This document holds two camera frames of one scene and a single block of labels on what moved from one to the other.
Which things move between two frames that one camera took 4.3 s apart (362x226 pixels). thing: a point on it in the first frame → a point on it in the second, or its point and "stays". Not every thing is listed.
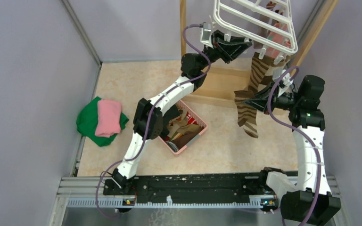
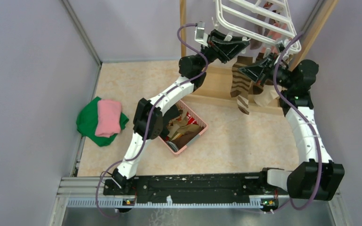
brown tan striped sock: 247,115 → 241,85
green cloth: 86,121 stays
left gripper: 228,50 stays
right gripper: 260,104 → 255,73
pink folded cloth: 108,122 stays
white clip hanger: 268,24 stays
